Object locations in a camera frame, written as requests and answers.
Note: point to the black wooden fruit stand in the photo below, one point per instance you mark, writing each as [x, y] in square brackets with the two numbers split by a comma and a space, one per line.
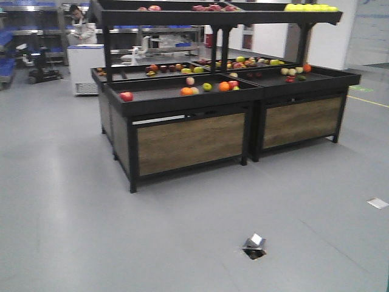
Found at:
[179, 122]

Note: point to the orange fruit front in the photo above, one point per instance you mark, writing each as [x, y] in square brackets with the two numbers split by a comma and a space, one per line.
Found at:
[224, 86]

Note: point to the red apple front left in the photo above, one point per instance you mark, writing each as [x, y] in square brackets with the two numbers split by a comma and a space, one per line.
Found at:
[126, 96]

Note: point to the metal floor socket box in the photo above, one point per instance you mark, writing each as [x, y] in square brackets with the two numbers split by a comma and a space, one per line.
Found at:
[254, 247]

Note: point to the white chest freezer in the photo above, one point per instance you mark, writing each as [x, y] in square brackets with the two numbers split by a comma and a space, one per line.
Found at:
[82, 58]

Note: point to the person in white coat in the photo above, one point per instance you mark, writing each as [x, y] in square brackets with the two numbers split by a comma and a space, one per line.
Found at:
[84, 30]

